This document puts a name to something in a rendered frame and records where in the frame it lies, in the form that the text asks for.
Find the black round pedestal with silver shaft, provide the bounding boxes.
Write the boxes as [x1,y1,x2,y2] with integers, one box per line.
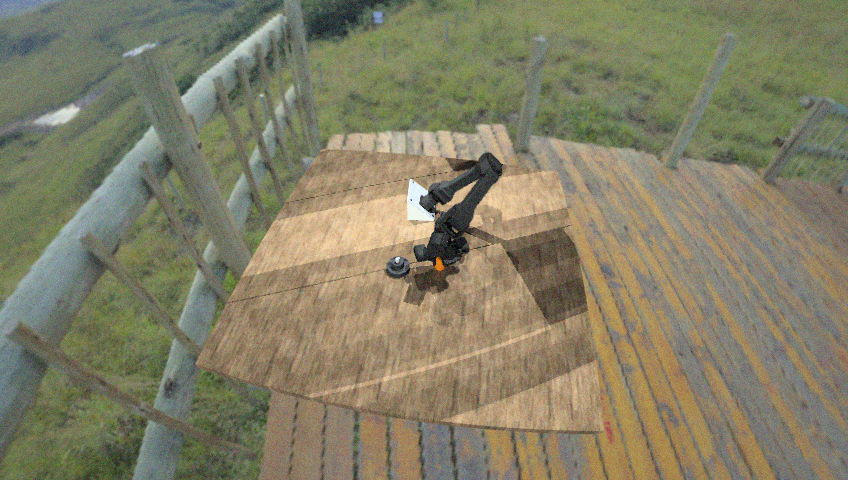
[386,256,410,278]

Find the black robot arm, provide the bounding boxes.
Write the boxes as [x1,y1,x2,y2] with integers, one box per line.
[419,152,502,267]

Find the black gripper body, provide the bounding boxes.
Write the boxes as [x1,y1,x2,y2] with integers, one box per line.
[413,237,469,262]

